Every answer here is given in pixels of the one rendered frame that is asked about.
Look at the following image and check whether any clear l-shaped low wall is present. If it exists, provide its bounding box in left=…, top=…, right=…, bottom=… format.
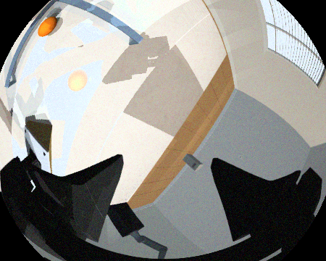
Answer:
left=9, top=1, right=136, bottom=85

